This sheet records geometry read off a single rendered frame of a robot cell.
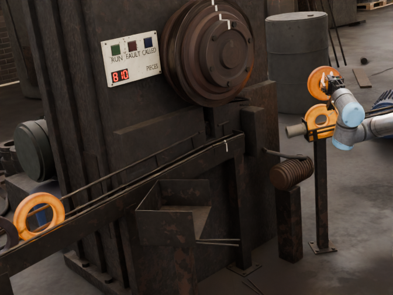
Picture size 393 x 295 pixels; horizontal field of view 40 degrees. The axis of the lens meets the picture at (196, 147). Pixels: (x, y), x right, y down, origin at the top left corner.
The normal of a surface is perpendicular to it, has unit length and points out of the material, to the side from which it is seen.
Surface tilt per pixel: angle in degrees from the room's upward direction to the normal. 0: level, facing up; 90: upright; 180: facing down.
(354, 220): 0
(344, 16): 90
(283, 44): 90
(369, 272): 0
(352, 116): 101
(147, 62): 90
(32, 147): 90
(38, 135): 45
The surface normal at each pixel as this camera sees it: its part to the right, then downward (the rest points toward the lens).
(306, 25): 0.17, 0.32
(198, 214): -0.12, -0.90
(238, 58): 0.65, 0.19
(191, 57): -0.38, 0.29
